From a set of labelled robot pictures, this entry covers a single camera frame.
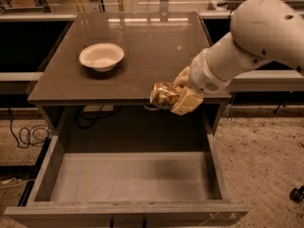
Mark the blue cable on floor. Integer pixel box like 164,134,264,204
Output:
7,107,51,150

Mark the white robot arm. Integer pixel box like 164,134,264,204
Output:
171,0,304,115

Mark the black caster wheel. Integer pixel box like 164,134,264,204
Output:
290,185,304,202

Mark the white power strip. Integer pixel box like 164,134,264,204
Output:
84,104,114,112

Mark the grey cabinet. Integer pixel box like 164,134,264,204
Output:
27,10,232,154

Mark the crushed orange soda can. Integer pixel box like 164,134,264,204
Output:
150,82,182,110

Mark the black cable under cabinet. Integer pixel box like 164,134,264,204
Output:
74,104,124,130

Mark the open grey top drawer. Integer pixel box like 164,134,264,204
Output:
3,111,250,228

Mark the white gripper with vents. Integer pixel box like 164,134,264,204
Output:
171,49,230,116

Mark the white paper bowl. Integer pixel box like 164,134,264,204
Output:
79,43,124,72

